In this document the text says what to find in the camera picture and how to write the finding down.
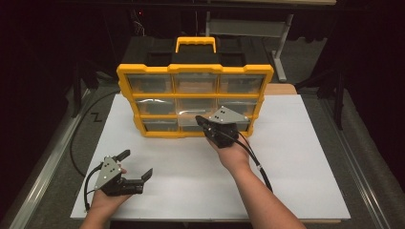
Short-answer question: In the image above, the aluminium floor rail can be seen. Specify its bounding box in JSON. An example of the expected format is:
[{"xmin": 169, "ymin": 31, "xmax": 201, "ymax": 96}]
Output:
[
  {"xmin": 320, "ymin": 97, "xmax": 390, "ymax": 229},
  {"xmin": 0, "ymin": 89, "xmax": 94, "ymax": 229}
]

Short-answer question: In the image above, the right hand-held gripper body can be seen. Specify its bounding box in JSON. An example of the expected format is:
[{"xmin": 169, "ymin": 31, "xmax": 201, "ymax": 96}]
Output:
[{"xmin": 203, "ymin": 105, "xmax": 249, "ymax": 150}]

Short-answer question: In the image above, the person's right hand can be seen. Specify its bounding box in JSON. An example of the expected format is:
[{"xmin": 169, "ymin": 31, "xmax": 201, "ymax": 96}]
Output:
[{"xmin": 206, "ymin": 137, "xmax": 252, "ymax": 175}]

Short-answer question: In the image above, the grey metal stand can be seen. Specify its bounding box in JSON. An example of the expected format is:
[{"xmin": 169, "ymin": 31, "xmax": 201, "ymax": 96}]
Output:
[{"xmin": 204, "ymin": 11, "xmax": 295, "ymax": 83}]

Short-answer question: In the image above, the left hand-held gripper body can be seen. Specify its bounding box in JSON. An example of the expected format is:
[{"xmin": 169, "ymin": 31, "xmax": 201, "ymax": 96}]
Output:
[{"xmin": 94, "ymin": 155, "xmax": 146, "ymax": 197}]

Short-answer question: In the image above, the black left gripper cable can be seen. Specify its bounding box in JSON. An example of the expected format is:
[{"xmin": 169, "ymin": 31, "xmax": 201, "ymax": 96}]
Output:
[{"xmin": 82, "ymin": 162, "xmax": 105, "ymax": 213}]

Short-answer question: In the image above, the black floor cable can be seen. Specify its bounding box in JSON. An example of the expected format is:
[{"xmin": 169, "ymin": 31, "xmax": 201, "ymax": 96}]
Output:
[{"xmin": 69, "ymin": 90, "xmax": 122, "ymax": 178}]

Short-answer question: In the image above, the black stand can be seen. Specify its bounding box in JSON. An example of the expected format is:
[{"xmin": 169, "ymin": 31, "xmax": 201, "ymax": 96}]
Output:
[
  {"xmin": 295, "ymin": 68, "xmax": 349, "ymax": 131},
  {"xmin": 71, "ymin": 56, "xmax": 100, "ymax": 119}
]

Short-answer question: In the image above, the yellow and black organizer case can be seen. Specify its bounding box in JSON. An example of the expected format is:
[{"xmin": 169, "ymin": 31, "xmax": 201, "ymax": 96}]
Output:
[{"xmin": 116, "ymin": 35, "xmax": 275, "ymax": 139}]

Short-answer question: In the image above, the set of clear organizer drawers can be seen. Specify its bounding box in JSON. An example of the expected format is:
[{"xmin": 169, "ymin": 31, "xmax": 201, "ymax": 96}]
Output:
[{"xmin": 125, "ymin": 73, "xmax": 266, "ymax": 134}]

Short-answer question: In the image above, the clear plastic drawer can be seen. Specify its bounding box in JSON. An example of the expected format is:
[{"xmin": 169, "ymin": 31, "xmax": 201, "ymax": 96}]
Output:
[{"xmin": 176, "ymin": 97, "xmax": 221, "ymax": 133}]

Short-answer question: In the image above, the person's left hand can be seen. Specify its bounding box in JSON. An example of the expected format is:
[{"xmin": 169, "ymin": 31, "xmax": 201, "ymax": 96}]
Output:
[{"xmin": 85, "ymin": 168, "xmax": 134, "ymax": 220}]

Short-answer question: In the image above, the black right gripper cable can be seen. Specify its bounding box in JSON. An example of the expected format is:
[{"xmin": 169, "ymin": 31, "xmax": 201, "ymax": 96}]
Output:
[{"xmin": 219, "ymin": 127, "xmax": 274, "ymax": 194}]

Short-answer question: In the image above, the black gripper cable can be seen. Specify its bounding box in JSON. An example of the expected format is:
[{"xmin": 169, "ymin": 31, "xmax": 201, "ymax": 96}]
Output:
[
  {"xmin": 82, "ymin": 162, "xmax": 105, "ymax": 213},
  {"xmin": 219, "ymin": 127, "xmax": 274, "ymax": 194}
]

